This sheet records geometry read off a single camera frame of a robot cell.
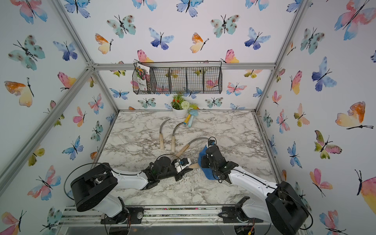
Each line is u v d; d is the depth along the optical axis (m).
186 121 1.12
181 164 0.70
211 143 0.75
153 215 0.76
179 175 0.73
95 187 0.45
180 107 1.06
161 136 1.04
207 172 0.79
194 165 0.82
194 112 1.18
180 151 0.96
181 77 0.98
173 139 1.03
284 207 0.41
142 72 0.87
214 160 0.65
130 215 0.73
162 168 0.65
